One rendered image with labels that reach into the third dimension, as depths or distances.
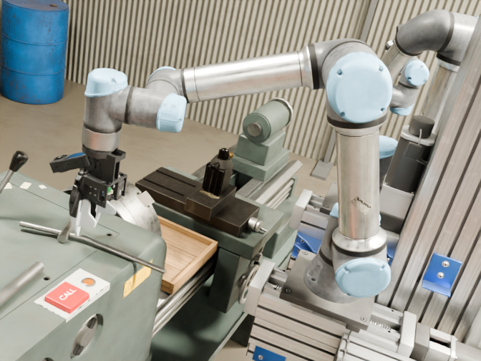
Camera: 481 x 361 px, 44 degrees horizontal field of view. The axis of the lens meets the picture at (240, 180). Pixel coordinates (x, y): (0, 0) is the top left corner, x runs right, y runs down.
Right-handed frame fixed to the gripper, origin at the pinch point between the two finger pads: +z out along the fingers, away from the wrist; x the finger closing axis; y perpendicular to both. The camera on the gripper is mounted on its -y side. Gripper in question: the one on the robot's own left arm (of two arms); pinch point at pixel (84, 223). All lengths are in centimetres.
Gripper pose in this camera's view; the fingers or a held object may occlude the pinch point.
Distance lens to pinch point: 135.1
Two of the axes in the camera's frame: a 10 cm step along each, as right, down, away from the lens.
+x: 4.2, -3.4, 8.4
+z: -2.0, 8.7, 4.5
